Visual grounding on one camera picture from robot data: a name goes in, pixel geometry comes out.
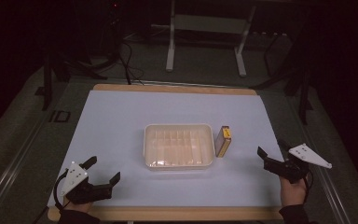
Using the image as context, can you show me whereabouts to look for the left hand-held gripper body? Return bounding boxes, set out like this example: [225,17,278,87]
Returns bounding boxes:
[59,161,115,205]

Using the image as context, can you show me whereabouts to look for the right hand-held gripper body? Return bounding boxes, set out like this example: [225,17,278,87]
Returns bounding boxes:
[278,143,333,185]

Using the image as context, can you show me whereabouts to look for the person's right hand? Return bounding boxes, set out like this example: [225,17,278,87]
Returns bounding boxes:
[280,173,310,207]

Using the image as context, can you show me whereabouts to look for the person's left hand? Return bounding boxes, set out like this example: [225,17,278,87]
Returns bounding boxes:
[62,199,93,215]

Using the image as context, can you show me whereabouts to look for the yellow and brown small box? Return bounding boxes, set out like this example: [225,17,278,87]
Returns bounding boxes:
[214,125,233,159]

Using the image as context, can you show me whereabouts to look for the white table mat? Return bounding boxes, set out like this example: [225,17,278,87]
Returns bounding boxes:
[47,90,285,208]

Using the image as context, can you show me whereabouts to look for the black metal stand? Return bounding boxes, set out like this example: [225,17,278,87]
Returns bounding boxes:
[249,60,314,126]
[34,46,109,112]

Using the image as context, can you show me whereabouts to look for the white plastic tray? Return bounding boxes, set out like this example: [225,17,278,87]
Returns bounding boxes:
[143,122,216,172]

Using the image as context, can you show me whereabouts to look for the black equipment tower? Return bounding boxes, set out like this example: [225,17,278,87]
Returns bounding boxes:
[105,0,126,63]

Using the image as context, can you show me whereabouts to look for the white metal stand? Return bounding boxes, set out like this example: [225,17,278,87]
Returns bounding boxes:
[150,0,257,78]

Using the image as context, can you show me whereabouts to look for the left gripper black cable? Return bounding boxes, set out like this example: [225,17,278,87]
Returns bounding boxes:
[31,168,73,224]

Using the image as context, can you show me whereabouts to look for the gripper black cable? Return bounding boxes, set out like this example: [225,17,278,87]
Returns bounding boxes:
[31,168,73,224]
[302,174,314,205]

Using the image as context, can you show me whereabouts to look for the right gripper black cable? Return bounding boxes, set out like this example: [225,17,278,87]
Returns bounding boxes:
[302,174,314,205]

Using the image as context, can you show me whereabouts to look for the metal floor rail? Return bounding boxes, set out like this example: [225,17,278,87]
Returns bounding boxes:
[0,114,50,220]
[301,124,352,224]

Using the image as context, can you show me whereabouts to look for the black floor cables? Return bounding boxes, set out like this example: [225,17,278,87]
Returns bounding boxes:
[117,39,146,86]

